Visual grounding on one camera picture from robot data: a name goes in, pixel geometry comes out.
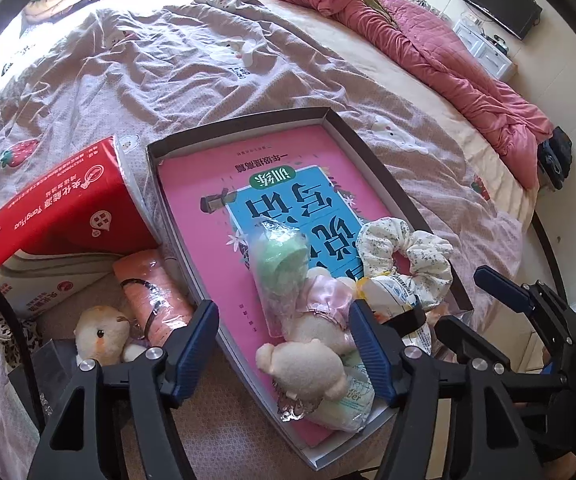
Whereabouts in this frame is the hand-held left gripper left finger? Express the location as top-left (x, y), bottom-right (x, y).
top-left (27, 300), bottom-right (220, 480)

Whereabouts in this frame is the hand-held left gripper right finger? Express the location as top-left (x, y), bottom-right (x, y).
top-left (349, 299), bottom-right (541, 480)

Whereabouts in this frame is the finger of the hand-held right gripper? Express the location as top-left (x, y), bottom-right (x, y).
top-left (474, 266), bottom-right (576, 333)
top-left (434, 315), bottom-right (521, 378)

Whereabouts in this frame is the orange snack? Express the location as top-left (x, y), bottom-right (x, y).
top-left (113, 250), bottom-right (196, 346)

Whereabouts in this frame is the green white tissue pack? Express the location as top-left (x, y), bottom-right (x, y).
top-left (288, 350), bottom-right (376, 433)

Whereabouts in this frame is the yellow white snack packet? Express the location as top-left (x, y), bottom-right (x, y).
top-left (355, 275), bottom-right (434, 361)

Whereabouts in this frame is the plush doll with pink dress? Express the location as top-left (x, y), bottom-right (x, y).
top-left (288, 267), bottom-right (364, 353)

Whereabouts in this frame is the white floral scrunchie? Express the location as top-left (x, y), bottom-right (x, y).
top-left (357, 217), bottom-right (455, 306)

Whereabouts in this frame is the cream lamb plush toy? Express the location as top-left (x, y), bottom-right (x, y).
top-left (74, 304), bottom-right (144, 367)

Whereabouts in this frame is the green bottle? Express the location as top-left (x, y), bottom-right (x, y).
top-left (245, 222), bottom-right (314, 333)

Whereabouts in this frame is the dark blue box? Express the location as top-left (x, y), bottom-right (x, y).
top-left (8, 337), bottom-right (81, 413)

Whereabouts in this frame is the red white tissue box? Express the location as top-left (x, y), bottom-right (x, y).
top-left (0, 135), bottom-right (164, 321)

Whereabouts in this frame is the grey cardboard tray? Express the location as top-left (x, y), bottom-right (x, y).
top-left (145, 106), bottom-right (475, 471)

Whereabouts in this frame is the dark bag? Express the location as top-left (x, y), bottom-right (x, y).
top-left (538, 126), bottom-right (573, 191)

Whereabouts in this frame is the pink quilt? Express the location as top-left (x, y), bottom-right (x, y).
top-left (266, 0), bottom-right (554, 191)

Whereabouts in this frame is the white drawer cabinet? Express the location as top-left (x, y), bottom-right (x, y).
top-left (453, 10), bottom-right (516, 81)

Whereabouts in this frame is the beige bed sheet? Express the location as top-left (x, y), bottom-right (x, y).
top-left (253, 0), bottom-right (549, 226)

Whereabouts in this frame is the black television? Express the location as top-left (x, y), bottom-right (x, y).
top-left (450, 0), bottom-right (543, 41)

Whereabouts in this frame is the purple printed quilt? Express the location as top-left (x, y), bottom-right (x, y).
top-left (0, 0), bottom-right (559, 480)

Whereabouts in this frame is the stack of folded bedding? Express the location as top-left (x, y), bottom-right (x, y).
top-left (20, 0), bottom-right (89, 26)

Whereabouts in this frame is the black hair tie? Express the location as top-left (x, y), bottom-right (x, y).
top-left (120, 277), bottom-right (161, 341)

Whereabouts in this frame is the thick black cable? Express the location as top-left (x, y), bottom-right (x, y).
top-left (0, 260), bottom-right (44, 411)

